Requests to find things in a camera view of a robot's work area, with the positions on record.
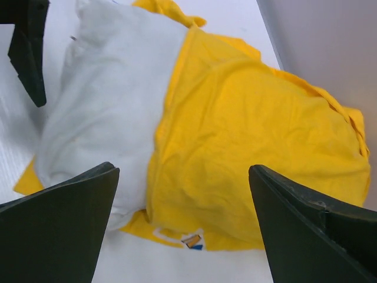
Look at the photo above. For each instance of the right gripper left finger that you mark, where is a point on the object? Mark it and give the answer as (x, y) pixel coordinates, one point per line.
(55, 235)

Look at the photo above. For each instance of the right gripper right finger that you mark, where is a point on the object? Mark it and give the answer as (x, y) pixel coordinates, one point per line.
(309, 236)

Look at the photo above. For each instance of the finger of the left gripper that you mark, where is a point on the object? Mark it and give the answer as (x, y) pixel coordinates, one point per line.
(26, 47)

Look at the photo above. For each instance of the white pillow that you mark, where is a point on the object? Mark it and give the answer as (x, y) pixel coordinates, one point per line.
(114, 83)

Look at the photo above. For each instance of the yellow printed pillowcase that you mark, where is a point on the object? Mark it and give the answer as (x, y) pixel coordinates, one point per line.
(225, 111)

